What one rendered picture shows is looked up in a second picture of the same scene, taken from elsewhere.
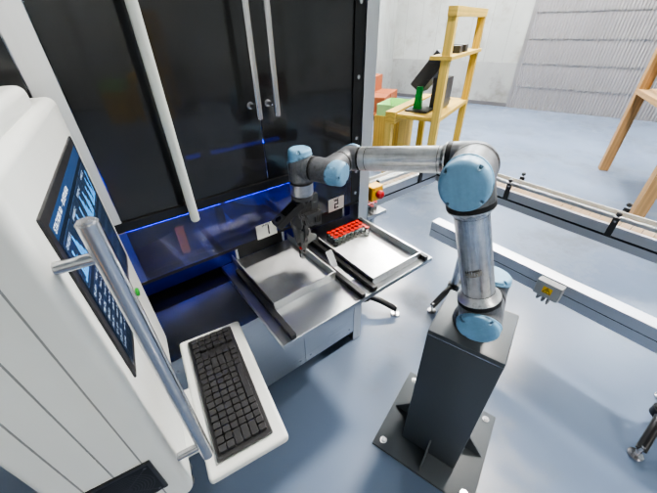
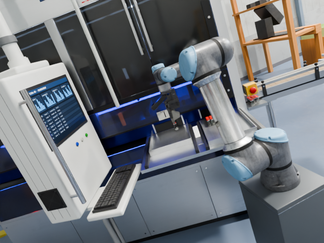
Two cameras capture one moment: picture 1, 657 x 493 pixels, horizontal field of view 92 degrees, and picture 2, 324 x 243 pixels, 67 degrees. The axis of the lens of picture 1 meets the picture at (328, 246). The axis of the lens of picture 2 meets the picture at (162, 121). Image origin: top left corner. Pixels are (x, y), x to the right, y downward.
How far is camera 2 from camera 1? 0.85 m
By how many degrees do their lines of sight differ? 43
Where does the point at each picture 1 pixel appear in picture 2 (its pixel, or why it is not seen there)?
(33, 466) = (23, 170)
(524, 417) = not seen: outside the picture
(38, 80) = (64, 58)
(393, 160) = not seen: hidden behind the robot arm
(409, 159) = not seen: hidden behind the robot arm
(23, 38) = (60, 46)
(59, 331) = (20, 122)
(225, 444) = (97, 206)
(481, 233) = (208, 94)
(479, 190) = (187, 66)
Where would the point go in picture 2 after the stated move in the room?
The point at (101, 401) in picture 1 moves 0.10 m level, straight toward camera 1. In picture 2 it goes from (35, 152) to (30, 160)
